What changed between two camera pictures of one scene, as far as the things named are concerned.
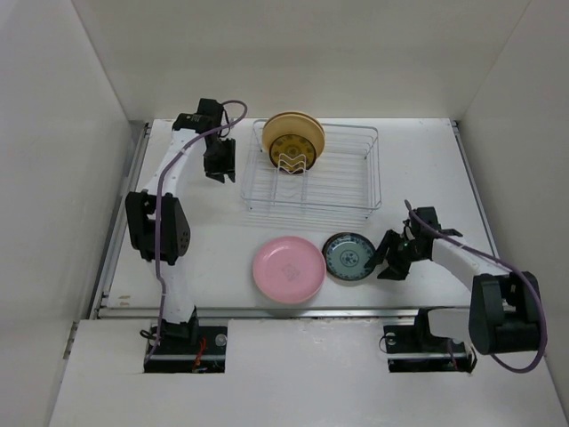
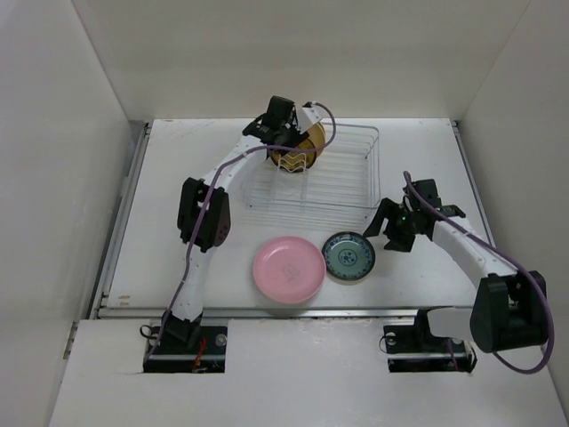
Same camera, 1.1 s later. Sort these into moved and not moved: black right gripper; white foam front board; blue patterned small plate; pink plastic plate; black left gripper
Moved: black right gripper; black left gripper
Not moved: blue patterned small plate; white foam front board; pink plastic plate
